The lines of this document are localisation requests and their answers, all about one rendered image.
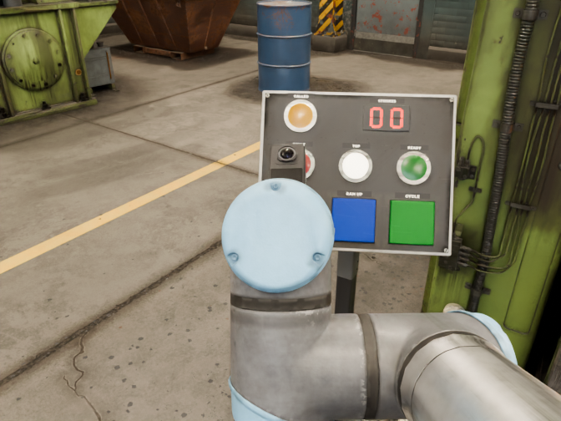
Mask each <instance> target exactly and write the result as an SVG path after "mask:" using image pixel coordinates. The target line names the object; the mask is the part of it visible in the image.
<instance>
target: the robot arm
mask: <svg viewBox="0 0 561 421"><path fill-rule="evenodd" d="M334 235H335V228H334V224H333V220H332V217H331V213H330V211H329V209H328V207H327V205H326V203H325V201H324V200H323V199H322V198H321V197H320V196H319V195H318V194H317V193H316V192H315V191H314V190H313V189H312V188H311V187H309V186H308V185H306V149H305V146H304V145H303V144H281V145H272V146H271V147H270V163H269V178H268V180H263V181H261V182H258V183H256V184H254V185H252V186H250V187H249V188H247V189H246V190H244V191H243V192H242V193H240V194H239V195H238V196H237V197H236V198H235V200H234V201H233V202H232V204H231V205H230V208H229V209H228V210H227V212H226V215H225V218H224V222H223V226H222V246H223V251H224V254H225V259H226V260H227V262H228V264H229V266H230V377H229V386H230V390H231V402H232V413H233V417H234V420H235V421H335V420H363V419H407V421H561V395H559V394H558V393H556V392H555V391H553V390H552V389H551V388H550V387H548V386H547V385H545V384H544V383H542V382H540V381H539V380H538V379H536V378H535V377H534V376H532V375H531V374H530V373H528V372H526V371H525V370H523V369H522V368H521V367H519V366H518V364H517V359H516V356H515V353H514V350H513V346H512V344H511V342H510V341H509V339H508V336H507V334H506V333H504V332H503V330H502V328H501V327H500V325H499V324H498V323H497V322H495V321H494V320H493V319H492V318H491V317H488V316H486V315H484V314H481V313H471V312H466V311H460V310H456V311H450V312H430V313H366V314H355V313H338V314H331V251H332V247H333V243H334Z"/></svg>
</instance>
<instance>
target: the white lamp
mask: <svg viewBox="0 0 561 421"><path fill-rule="evenodd" d="M343 170H344V172H345V174H346V175H348V176H349V177H351V178H354V179H357V178H361V177H362V176H363V175H364V174H365V173H366V172H367V170H368V161H367V159H366V157H365V156H364V155H361V154H358V153H353V154H350V155H348V156H347V157H346V158H345V159H344V161H343Z"/></svg>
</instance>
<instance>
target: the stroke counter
mask: <svg viewBox="0 0 561 421"><path fill-rule="evenodd" d="M373 109H375V110H381V116H380V117H376V116H372V113H373ZM373 109H371V117H372V118H371V119H370V126H372V128H380V126H382V119H381V117H382V109H381V108H373ZM393 110H401V109H399V108H393V109H391V118H393V119H391V126H392V122H393V120H394V119H400V120H401V126H392V128H394V129H400V128H401V127H402V121H403V119H401V118H403V110H401V117H393ZM372 119H380V125H372Z"/></svg>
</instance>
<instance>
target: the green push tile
mask: <svg viewBox="0 0 561 421"><path fill-rule="evenodd" d="M434 217H435V202H432V201H411V200H391V201H390V215H389V237H388V243H391V244H406V245H424V246H432V245H433V240H434Z"/></svg>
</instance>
